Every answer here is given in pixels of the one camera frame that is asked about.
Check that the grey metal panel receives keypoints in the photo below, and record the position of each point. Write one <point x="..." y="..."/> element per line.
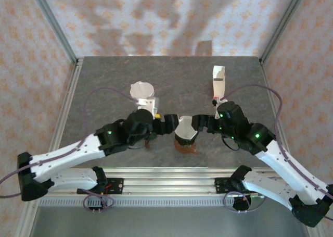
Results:
<point x="169" y="221"/>

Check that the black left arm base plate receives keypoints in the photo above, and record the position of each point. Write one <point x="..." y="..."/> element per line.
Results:
<point x="115" y="186"/>

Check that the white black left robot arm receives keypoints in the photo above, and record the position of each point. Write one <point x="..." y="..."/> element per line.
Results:
<point x="65" y="153"/>

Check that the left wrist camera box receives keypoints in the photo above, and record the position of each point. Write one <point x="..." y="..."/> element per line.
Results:
<point x="147" y="102"/>

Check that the white orange filter package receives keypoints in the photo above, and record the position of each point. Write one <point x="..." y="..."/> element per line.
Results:
<point x="218" y="86"/>

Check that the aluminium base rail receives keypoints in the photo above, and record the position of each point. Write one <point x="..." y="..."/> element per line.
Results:
<point x="169" y="182"/>

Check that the aluminium frame post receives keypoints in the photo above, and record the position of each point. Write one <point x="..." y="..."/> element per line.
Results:
<point x="52" y="20"/>
<point x="283" y="20"/>

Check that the aluminium left table side rail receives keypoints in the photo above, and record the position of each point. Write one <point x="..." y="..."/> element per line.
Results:
<point x="69" y="104"/>

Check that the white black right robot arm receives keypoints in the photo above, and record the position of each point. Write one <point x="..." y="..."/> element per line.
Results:
<point x="281" y="166"/>

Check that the aluminium table side rail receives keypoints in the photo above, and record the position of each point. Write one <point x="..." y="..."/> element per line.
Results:
<point x="270" y="96"/>
<point x="69" y="104"/>

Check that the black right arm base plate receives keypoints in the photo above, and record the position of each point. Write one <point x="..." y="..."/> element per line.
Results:
<point x="222" y="186"/>

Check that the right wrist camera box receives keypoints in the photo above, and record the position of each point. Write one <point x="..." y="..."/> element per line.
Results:
<point x="219" y="100"/>

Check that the brown transparent coffee dripper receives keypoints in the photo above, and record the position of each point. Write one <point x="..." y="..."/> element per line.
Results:
<point x="186" y="150"/>

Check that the aluminium left frame post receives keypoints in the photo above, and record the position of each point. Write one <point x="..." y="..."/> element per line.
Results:
<point x="52" y="20"/>

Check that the aluminium right frame post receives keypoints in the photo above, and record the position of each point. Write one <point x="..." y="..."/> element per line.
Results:
<point x="283" y="20"/>

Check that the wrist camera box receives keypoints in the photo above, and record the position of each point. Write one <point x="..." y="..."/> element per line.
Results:
<point x="219" y="100"/>
<point x="147" y="102"/>

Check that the aluminium right table side rail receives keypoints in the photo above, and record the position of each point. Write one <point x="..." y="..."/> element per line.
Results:
<point x="270" y="96"/>

